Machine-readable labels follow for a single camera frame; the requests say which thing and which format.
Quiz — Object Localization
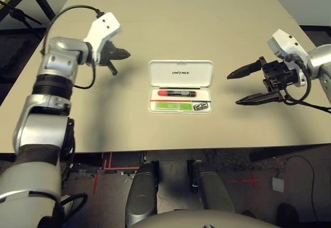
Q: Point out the black framed side table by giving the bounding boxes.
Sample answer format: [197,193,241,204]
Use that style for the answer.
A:
[0,0,56,29]

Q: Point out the white plastic pencil case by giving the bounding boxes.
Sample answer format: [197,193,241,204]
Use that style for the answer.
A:
[148,59,214,114]

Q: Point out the red black marker pen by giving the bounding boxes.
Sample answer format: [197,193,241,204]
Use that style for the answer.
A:
[157,89,199,97]

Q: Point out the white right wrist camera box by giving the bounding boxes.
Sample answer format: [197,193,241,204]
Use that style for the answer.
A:
[267,28,310,88]

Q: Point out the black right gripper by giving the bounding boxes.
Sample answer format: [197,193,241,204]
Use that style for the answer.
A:
[227,56,298,107]

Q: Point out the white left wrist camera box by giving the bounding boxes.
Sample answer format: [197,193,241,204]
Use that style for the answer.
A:
[84,12,122,63]

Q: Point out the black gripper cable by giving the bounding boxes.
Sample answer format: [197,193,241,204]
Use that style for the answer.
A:
[73,62,97,90]
[283,57,331,114]

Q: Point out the grey robot leg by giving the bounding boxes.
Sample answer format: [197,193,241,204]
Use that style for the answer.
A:
[125,162,158,226]
[193,160,236,213]

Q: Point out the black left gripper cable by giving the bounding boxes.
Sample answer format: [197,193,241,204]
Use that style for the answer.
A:
[73,62,97,90]

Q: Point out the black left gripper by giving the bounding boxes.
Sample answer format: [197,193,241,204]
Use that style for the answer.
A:
[99,40,131,77]

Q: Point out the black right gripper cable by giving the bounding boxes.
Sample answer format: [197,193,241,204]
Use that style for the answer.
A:
[283,57,331,114]

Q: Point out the black left camera cable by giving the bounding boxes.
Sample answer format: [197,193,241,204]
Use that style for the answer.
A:
[41,5,104,55]

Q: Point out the grey right robot leg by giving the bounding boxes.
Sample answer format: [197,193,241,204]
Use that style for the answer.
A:
[193,160,236,213]

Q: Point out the black table underframe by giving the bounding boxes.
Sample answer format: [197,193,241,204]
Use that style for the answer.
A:
[69,145,306,172]

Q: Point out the grey robot torso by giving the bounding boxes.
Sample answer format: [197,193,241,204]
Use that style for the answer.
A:
[129,209,280,228]

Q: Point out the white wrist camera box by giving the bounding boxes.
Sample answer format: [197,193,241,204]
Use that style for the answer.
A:
[267,28,310,88]
[84,12,122,63]

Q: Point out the grey left robot leg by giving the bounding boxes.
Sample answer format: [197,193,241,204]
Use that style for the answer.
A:
[125,162,158,226]

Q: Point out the black tripod stand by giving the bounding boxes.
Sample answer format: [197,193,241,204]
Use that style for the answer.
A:
[0,0,42,29]

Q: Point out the thin black floor cable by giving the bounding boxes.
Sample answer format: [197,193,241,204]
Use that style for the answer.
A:
[278,155,315,221]

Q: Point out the green stationery stick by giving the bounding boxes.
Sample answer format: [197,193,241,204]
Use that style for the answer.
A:
[155,102,192,111]

